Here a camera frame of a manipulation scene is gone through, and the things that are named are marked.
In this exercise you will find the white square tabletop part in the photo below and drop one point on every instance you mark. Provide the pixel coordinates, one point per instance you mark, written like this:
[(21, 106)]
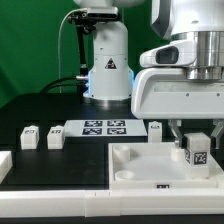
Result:
[(135, 166)]

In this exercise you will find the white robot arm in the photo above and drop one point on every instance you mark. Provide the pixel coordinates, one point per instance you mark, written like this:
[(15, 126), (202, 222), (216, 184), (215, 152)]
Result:
[(198, 20)]

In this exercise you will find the white left fence piece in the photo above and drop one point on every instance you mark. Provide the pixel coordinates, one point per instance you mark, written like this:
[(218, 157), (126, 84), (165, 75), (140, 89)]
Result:
[(5, 164)]

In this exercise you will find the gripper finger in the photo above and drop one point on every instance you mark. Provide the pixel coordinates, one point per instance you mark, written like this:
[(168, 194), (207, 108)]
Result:
[(218, 131)]

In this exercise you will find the black camera on stand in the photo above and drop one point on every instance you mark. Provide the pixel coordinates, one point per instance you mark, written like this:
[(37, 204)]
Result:
[(86, 19)]

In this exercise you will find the white front fence wall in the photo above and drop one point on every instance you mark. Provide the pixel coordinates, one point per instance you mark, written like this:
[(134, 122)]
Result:
[(93, 203)]

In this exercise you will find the white marker sheet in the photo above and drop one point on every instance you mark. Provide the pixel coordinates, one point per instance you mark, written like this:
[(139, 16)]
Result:
[(103, 128)]

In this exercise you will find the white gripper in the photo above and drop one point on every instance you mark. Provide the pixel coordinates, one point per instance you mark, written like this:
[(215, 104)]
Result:
[(163, 91)]

